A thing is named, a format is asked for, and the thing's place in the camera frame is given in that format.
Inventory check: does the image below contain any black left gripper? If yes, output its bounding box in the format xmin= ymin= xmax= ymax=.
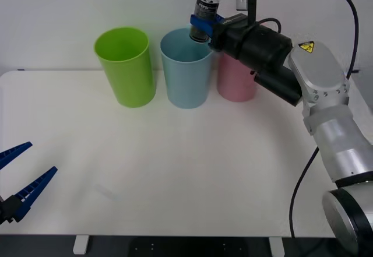
xmin=0 ymin=141 xmax=58 ymax=226

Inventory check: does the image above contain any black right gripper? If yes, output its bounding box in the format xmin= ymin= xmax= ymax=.
xmin=189 ymin=12 xmax=253 ymax=61

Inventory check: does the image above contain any black drink can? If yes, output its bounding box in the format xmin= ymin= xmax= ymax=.
xmin=188 ymin=0 xmax=221 ymax=44

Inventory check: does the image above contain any pink plastic bin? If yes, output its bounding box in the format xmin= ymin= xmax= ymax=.
xmin=216 ymin=51 xmax=258 ymax=103

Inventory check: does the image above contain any pale blue plastic bin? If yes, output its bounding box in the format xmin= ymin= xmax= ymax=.
xmin=159 ymin=27 xmax=214 ymax=110

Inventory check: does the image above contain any white table leg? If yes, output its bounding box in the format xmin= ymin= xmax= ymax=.
xmin=268 ymin=237 xmax=286 ymax=257
xmin=72 ymin=235 xmax=90 ymax=255

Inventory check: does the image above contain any yellow-green plastic bin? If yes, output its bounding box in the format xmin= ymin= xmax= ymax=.
xmin=93 ymin=27 xmax=156 ymax=108

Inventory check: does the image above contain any black camera cable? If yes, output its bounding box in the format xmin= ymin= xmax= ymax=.
xmin=245 ymin=0 xmax=360 ymax=80

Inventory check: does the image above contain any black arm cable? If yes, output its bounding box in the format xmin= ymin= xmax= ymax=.
xmin=289 ymin=147 xmax=320 ymax=238

